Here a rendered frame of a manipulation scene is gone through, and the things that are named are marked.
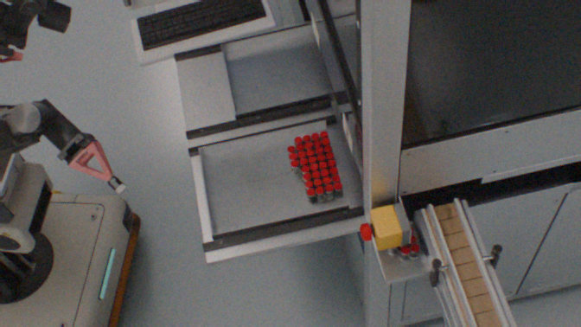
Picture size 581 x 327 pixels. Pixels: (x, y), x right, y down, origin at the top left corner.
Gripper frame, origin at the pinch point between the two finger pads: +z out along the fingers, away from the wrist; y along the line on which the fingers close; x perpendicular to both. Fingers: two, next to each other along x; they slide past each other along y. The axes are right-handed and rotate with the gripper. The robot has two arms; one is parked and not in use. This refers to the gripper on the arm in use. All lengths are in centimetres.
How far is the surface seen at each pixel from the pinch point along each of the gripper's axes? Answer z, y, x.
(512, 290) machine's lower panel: 112, 77, -50
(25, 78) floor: -81, 188, 25
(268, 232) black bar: 34.3, 23.0, -12.3
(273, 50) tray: 3, 57, -49
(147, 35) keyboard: -30, 75, -27
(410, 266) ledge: 63, 15, -30
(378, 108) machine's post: 29, -19, -45
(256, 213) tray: 29.4, 28.4, -13.3
